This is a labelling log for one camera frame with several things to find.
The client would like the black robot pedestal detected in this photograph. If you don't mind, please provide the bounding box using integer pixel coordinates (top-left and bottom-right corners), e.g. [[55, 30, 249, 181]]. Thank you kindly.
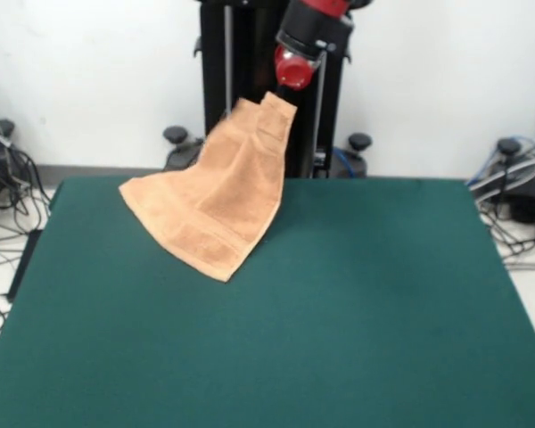
[[162, 0, 374, 179]]

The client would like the dark green table cloth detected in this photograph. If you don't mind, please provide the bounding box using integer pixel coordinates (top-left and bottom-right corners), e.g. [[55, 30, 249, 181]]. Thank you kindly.
[[0, 177, 535, 428]]

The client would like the tan terry towel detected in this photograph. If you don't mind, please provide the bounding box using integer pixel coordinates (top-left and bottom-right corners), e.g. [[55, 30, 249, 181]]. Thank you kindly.
[[118, 92, 298, 283]]

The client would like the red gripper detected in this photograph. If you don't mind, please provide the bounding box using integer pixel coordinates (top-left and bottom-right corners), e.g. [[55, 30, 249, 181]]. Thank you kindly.
[[274, 44, 323, 106]]

